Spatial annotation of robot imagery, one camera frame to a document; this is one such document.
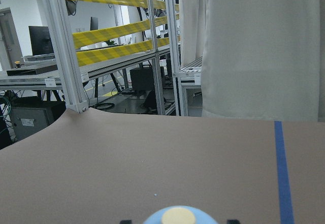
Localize yellow black barrier tape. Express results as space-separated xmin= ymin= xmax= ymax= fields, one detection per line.
xmin=61 ymin=0 xmax=181 ymax=67

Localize blue desk bell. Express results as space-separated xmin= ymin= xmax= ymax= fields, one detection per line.
xmin=144 ymin=206 xmax=217 ymax=224

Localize grey control cabinet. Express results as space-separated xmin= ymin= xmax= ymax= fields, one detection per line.
xmin=10 ymin=101 xmax=66 ymax=141

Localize white curtain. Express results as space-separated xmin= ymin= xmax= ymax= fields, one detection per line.
xmin=180 ymin=0 xmax=321 ymax=121

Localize aluminium frame post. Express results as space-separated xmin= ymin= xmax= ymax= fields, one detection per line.
xmin=42 ymin=0 xmax=88 ymax=113

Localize black monitor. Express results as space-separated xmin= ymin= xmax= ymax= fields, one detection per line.
xmin=28 ymin=26 xmax=54 ymax=56

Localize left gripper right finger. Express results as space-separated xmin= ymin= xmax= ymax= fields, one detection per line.
xmin=226 ymin=219 xmax=240 ymax=224

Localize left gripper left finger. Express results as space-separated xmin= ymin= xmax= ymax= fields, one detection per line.
xmin=120 ymin=220 xmax=132 ymax=224

